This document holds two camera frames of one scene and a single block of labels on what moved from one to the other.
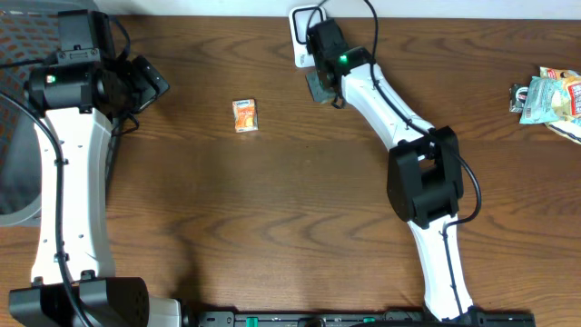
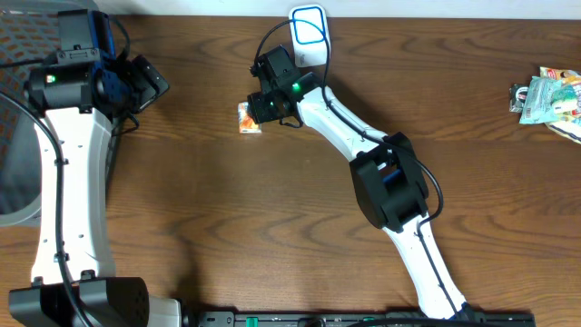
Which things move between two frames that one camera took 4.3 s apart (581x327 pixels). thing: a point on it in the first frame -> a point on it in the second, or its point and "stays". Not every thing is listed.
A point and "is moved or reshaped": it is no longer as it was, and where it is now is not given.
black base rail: x=475 y=318 stays
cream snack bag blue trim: x=569 y=126 stays
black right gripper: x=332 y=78 -> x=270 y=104
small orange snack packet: x=245 y=115 is moved or reshaped
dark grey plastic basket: x=29 y=34 stays
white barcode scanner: x=300 y=19 stays
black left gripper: x=148 y=89 stays
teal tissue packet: x=319 y=94 is moved or reshaped
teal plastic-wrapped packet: x=538 y=105 stays
